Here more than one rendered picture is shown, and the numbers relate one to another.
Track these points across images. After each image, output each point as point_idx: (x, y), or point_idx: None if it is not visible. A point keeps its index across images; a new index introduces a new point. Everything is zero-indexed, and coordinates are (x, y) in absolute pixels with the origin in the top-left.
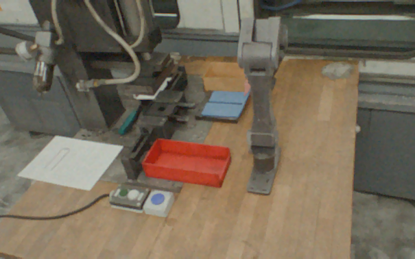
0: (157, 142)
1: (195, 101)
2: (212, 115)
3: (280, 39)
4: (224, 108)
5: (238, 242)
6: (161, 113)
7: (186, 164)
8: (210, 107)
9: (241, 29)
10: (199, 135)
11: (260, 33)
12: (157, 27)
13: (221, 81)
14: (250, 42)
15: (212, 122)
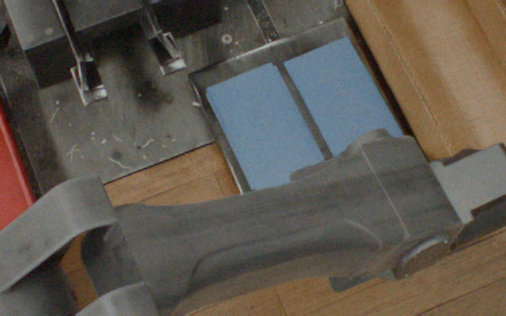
0: None
1: (277, 14)
2: (222, 128)
3: (329, 273)
4: (277, 138)
5: None
6: (73, 1)
7: None
8: (256, 89)
9: (21, 215)
10: (129, 147)
11: (107, 273)
12: None
13: (383, 38)
14: None
15: (212, 143)
